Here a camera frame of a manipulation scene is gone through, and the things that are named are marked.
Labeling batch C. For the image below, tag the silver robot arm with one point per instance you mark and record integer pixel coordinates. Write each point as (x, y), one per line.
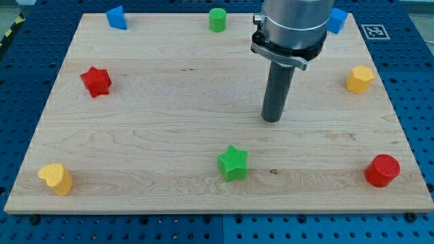
(291, 32)

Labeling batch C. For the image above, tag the green star block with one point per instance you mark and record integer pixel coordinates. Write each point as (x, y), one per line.
(233, 164)

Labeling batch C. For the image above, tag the red star block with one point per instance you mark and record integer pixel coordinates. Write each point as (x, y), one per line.
(96, 81)

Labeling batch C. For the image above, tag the wooden board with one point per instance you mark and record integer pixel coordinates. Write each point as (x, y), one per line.
(180, 95)

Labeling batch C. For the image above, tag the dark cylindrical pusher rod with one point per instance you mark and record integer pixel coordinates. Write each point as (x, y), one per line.
(278, 85)

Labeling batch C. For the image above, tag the green cylinder block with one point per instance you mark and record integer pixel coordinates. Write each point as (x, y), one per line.
(217, 19)

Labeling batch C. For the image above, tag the blue triangle block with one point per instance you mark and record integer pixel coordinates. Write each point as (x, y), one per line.
(116, 18)

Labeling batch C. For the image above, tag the yellow hexagon block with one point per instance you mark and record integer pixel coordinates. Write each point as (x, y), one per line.
(359, 79)

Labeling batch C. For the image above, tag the blue cube block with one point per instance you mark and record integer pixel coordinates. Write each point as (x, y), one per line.
(336, 20)

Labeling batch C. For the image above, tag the yellow heart block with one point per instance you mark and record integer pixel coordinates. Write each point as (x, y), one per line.
(57, 177)

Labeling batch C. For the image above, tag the red cylinder block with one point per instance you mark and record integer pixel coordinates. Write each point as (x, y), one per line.
(382, 170)

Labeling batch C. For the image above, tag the white fiducial marker tag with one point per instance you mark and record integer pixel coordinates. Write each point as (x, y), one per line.
(375, 32)

